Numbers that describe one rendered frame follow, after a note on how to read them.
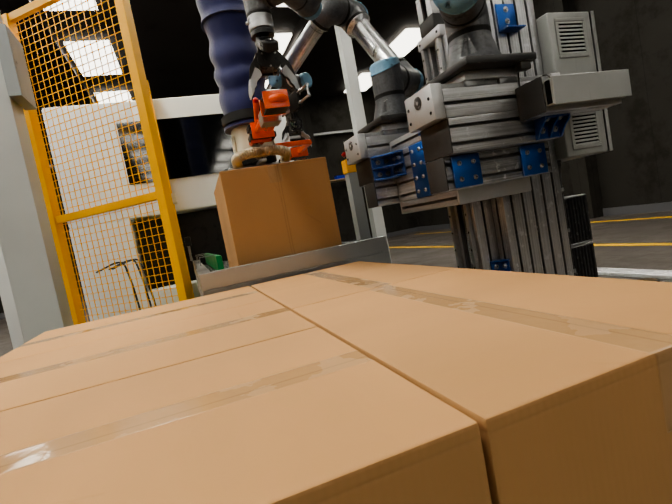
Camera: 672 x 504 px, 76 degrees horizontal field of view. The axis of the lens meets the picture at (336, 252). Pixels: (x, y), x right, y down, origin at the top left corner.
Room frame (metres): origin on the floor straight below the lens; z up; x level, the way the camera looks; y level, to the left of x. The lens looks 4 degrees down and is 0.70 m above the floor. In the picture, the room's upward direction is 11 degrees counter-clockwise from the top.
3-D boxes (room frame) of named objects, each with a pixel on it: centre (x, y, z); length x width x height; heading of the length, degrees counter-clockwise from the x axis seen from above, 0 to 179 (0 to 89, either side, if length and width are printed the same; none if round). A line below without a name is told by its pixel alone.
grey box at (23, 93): (1.98, 1.24, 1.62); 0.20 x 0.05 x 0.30; 19
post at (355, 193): (2.27, -0.16, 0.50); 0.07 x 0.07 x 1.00; 19
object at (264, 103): (1.32, 0.10, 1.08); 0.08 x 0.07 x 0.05; 16
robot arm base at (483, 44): (1.23, -0.47, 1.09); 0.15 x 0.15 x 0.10
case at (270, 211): (1.90, 0.25, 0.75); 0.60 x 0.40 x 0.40; 17
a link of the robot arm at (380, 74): (1.70, -0.32, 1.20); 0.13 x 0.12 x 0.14; 138
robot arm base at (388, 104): (1.70, -0.31, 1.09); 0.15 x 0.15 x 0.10
